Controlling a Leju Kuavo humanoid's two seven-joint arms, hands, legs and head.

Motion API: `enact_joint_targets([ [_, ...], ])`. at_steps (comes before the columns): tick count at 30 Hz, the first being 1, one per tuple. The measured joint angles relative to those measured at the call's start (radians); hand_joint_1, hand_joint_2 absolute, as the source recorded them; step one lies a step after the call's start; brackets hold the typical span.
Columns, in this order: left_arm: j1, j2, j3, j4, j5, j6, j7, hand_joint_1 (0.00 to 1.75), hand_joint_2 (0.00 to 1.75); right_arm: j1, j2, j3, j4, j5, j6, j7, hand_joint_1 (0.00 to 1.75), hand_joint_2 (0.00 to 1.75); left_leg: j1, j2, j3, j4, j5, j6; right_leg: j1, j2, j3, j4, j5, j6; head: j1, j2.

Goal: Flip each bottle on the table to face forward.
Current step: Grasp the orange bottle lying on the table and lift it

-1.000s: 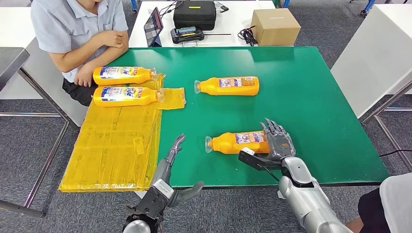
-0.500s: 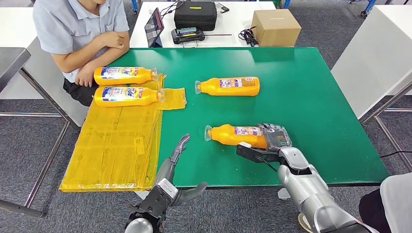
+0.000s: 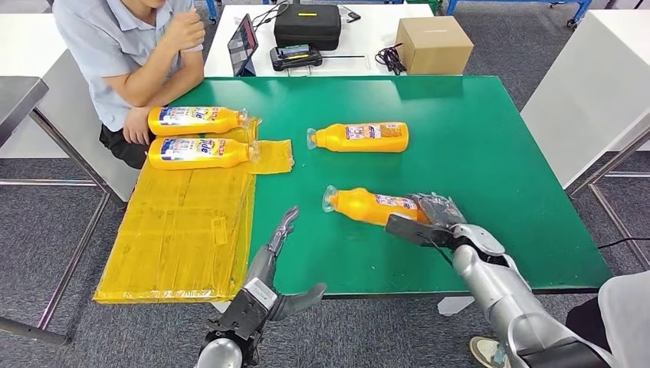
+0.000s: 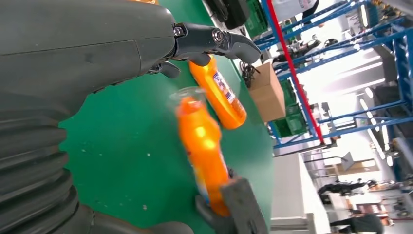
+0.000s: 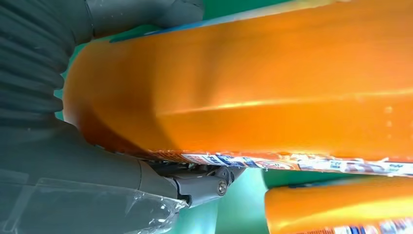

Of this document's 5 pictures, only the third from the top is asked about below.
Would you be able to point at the person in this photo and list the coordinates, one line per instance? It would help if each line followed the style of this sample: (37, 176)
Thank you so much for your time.
(101, 46)
(624, 320)

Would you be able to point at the steel-legged table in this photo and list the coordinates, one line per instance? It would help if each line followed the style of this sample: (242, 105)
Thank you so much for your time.
(607, 165)
(20, 99)

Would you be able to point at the person's left hand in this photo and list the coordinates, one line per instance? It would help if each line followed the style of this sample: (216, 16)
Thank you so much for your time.
(137, 127)

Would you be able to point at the green crate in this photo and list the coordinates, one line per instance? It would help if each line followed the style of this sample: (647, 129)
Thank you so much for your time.
(424, 5)

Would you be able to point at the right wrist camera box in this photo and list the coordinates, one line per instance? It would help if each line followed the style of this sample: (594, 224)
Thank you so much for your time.
(411, 231)

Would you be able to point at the black tablet on stand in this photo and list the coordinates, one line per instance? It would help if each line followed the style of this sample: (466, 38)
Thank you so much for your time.
(242, 44)

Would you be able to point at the green-topped table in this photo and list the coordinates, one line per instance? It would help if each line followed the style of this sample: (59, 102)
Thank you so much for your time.
(482, 152)

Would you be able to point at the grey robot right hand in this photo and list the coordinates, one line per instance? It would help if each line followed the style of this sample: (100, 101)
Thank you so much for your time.
(439, 209)

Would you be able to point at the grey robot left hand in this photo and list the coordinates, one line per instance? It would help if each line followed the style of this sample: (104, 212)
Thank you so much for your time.
(264, 269)

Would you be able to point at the orange detergent bottle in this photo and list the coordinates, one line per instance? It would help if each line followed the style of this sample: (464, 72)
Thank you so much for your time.
(233, 155)
(360, 205)
(228, 122)
(335, 139)

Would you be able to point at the person's right hand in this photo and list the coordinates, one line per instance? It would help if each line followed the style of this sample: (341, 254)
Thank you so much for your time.
(185, 30)

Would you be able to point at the black zip case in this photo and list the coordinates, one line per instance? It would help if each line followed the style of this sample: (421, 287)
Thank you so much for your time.
(307, 28)

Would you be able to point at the black handheld controller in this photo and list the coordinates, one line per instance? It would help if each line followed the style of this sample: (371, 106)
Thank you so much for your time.
(295, 58)

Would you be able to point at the brown cardboard box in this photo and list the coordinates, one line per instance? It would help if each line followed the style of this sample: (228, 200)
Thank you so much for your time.
(431, 50)

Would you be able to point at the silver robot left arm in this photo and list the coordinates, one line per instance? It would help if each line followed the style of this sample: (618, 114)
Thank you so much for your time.
(221, 355)

